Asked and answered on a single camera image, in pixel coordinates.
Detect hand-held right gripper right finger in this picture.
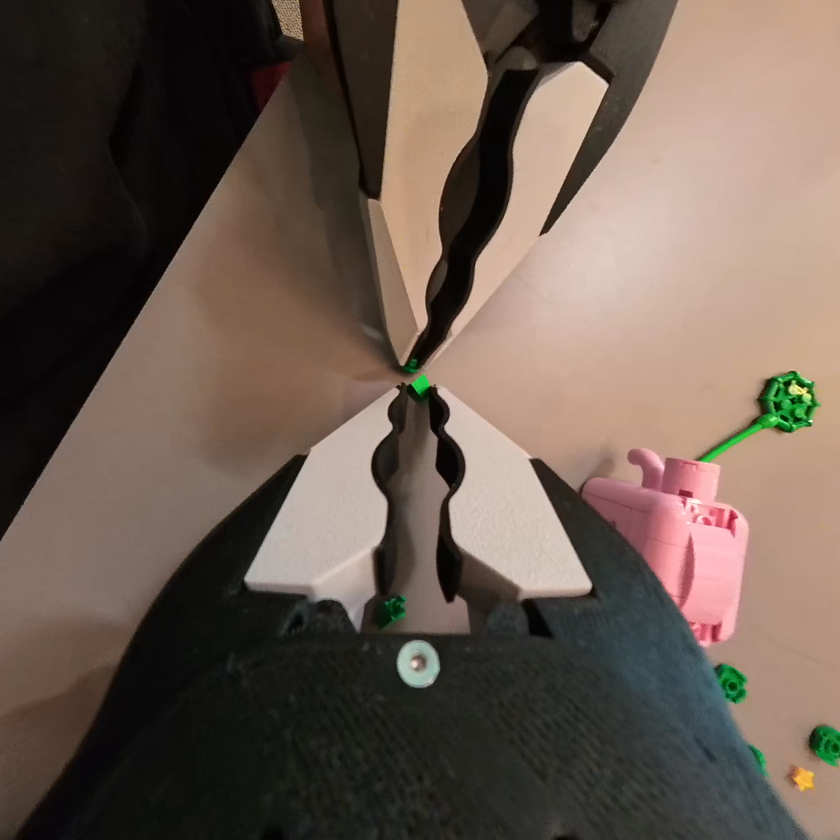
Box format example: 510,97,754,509
427,386,596,634

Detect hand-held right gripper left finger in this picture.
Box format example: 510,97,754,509
244,386,411,632

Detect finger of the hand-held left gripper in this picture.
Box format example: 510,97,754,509
289,0,491,371
419,61,610,368

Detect pink brick-built toy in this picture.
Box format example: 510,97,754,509
581,448,750,647

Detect scattered small toy pieces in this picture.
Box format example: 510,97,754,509
714,663,840,791

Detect green stem with web disc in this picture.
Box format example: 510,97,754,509
697,371,821,463

